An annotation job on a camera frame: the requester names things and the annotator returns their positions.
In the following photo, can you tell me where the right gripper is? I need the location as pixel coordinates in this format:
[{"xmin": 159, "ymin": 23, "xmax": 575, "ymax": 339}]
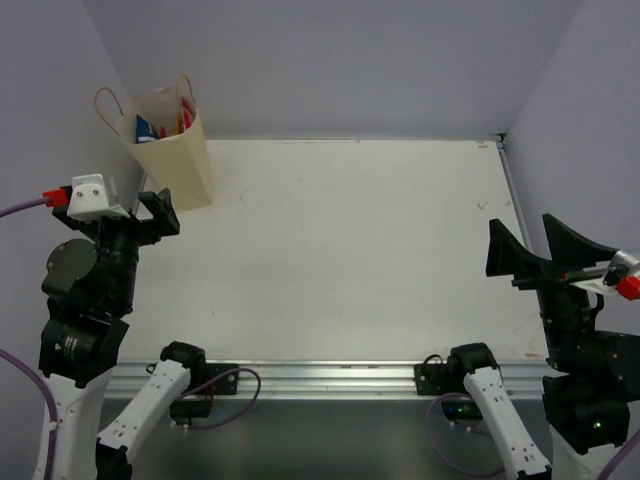
[{"xmin": 489, "ymin": 211, "xmax": 628, "ymax": 373}]

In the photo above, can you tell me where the beige paper bag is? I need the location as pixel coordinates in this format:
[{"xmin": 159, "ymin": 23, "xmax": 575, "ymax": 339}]
[{"xmin": 93, "ymin": 74, "xmax": 213, "ymax": 211}]

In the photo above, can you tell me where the blue Doritos chip bag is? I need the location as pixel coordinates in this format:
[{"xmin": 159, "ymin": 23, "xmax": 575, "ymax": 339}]
[{"xmin": 134, "ymin": 115, "xmax": 160, "ymax": 144}]

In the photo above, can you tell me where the orange Fox's candy bag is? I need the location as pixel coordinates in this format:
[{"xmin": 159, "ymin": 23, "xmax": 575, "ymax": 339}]
[{"xmin": 175, "ymin": 97, "xmax": 196, "ymax": 135}]

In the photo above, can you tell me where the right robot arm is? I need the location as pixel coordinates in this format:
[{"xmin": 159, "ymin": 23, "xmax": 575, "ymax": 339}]
[{"xmin": 445, "ymin": 214, "xmax": 639, "ymax": 479}]

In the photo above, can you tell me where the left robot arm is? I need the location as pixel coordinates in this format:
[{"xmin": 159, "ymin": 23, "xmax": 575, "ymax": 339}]
[{"xmin": 34, "ymin": 186, "xmax": 208, "ymax": 479}]

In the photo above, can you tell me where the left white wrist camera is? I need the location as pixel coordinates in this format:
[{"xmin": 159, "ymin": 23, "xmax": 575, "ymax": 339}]
[{"xmin": 67, "ymin": 174, "xmax": 129, "ymax": 222}]

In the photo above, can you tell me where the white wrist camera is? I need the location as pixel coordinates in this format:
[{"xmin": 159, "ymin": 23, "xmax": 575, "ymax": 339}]
[
  {"xmin": 67, "ymin": 174, "xmax": 129, "ymax": 222},
  {"xmin": 573, "ymin": 250, "xmax": 639, "ymax": 301}
]

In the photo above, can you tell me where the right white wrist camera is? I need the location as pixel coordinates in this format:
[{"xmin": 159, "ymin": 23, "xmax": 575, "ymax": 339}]
[{"xmin": 573, "ymin": 250, "xmax": 639, "ymax": 301}]

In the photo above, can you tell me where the aluminium mounting rail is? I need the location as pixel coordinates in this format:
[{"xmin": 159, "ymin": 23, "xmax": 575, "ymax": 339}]
[{"xmin": 102, "ymin": 359, "xmax": 551, "ymax": 401}]

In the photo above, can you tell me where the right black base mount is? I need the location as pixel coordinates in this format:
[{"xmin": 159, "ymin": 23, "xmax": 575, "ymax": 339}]
[{"xmin": 413, "ymin": 353, "xmax": 482, "ymax": 427}]

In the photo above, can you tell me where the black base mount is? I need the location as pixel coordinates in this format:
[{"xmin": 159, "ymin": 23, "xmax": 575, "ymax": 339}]
[
  {"xmin": 169, "ymin": 363, "xmax": 239, "ymax": 425},
  {"xmin": 413, "ymin": 353, "xmax": 482, "ymax": 427}
]

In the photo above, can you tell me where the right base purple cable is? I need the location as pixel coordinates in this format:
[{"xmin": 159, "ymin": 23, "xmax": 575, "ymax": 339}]
[{"xmin": 424, "ymin": 393, "xmax": 506, "ymax": 476}]

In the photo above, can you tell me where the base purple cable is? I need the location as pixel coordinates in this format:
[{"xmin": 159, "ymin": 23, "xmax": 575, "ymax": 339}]
[
  {"xmin": 424, "ymin": 393, "xmax": 506, "ymax": 476},
  {"xmin": 177, "ymin": 367, "xmax": 262, "ymax": 431}
]

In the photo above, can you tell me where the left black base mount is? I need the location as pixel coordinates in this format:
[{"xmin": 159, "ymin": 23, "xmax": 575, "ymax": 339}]
[{"xmin": 169, "ymin": 363, "xmax": 239, "ymax": 425}]

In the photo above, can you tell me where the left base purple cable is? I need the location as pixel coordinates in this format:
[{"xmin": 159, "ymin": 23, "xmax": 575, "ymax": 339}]
[{"xmin": 177, "ymin": 367, "xmax": 262, "ymax": 431}]

